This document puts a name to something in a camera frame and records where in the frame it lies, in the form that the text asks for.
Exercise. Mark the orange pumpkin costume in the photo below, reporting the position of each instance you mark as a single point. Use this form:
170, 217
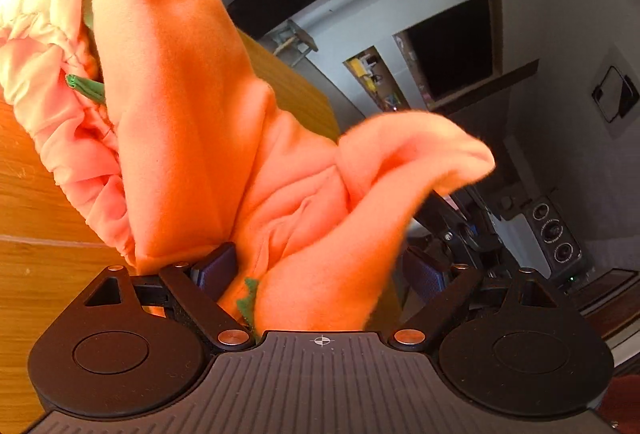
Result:
175, 113

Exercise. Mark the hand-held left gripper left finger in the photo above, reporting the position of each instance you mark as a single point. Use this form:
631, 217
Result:
217, 265

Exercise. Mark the black television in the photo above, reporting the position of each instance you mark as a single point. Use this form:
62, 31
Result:
450, 53

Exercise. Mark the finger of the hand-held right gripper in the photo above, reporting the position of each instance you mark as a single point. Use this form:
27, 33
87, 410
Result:
440, 216

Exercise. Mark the yellow box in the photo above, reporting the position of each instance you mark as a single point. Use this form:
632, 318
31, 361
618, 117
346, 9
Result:
367, 69

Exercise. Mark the small wooden stool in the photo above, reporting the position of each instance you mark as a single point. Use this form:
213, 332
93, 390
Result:
292, 41

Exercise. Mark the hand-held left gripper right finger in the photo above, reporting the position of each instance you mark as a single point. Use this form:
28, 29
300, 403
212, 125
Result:
425, 276

